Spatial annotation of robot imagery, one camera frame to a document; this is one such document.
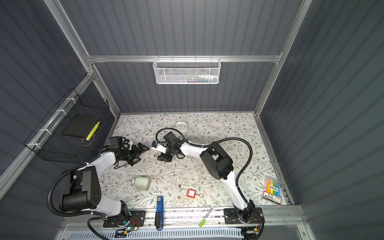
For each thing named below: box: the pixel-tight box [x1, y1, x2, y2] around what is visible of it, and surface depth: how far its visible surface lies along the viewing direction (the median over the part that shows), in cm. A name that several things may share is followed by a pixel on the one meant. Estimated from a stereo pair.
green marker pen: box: [198, 202, 218, 227], surface depth 75 cm
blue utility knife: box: [154, 196, 164, 231], surface depth 76 cm
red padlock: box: [186, 189, 197, 199], surface depth 82 cm
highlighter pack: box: [263, 174, 282, 206], surface depth 82 cm
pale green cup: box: [131, 176, 151, 191], surface depth 80 cm
